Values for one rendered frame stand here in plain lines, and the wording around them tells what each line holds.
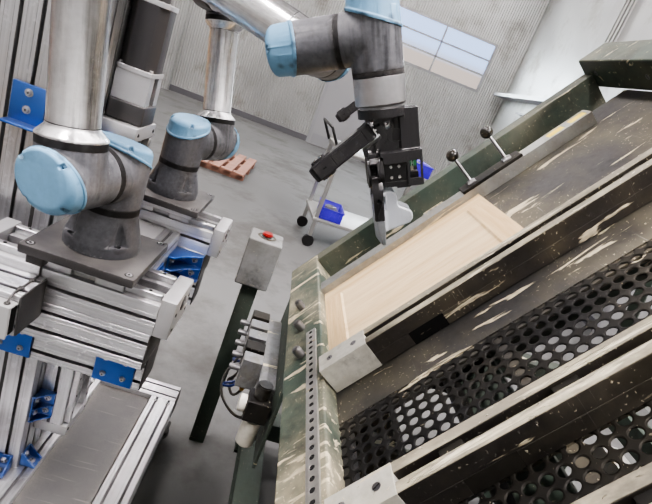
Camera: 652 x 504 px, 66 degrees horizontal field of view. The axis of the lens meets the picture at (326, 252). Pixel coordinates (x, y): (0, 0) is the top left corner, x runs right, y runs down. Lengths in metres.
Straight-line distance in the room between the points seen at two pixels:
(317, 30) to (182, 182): 0.87
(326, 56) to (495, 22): 11.21
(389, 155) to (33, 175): 0.57
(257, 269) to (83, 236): 0.82
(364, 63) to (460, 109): 11.03
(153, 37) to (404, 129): 0.69
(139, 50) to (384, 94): 0.69
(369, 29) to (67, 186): 0.52
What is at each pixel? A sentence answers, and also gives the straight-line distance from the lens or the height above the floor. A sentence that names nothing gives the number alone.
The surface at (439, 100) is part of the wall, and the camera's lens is 11.63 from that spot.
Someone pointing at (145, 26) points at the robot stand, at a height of 1.47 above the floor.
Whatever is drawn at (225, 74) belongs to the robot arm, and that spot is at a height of 1.41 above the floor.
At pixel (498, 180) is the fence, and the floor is 1.42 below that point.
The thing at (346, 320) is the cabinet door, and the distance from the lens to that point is 1.38.
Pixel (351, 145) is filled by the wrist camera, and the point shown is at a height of 1.44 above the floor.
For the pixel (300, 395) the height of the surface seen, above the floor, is 0.86.
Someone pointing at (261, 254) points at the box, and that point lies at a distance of 1.75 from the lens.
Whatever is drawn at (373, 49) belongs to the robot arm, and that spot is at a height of 1.57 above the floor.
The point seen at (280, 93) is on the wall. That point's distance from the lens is 11.43.
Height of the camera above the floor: 1.52
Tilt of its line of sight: 19 degrees down
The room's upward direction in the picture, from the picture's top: 22 degrees clockwise
